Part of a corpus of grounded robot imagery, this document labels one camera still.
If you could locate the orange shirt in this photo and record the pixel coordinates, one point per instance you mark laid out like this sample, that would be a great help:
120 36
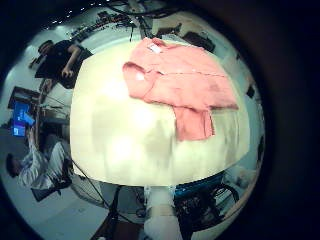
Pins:
186 76

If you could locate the blue bin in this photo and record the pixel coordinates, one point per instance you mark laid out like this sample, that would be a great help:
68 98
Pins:
196 187

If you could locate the black padded chair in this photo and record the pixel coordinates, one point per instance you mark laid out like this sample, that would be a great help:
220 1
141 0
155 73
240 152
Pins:
200 40

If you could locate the black equipment cart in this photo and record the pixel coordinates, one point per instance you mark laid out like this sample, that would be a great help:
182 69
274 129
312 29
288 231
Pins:
200 210

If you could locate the white crumpled bag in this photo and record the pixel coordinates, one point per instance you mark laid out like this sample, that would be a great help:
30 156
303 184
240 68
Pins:
245 175

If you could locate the black floor stand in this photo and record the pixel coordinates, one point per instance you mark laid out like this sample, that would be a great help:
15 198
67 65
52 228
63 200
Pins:
111 216

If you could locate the person in black t-shirt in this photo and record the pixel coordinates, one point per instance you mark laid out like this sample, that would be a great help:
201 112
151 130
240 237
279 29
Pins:
56 61

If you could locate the person in white shirt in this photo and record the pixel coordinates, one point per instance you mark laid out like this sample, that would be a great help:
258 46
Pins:
36 166

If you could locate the dark wooden desk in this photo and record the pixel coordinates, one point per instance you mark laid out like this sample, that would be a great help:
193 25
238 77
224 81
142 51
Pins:
23 95

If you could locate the blue computer monitor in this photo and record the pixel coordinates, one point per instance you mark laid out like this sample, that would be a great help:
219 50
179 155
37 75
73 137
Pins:
20 120

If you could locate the black camera tripod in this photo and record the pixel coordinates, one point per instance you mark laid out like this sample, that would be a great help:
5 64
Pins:
144 26

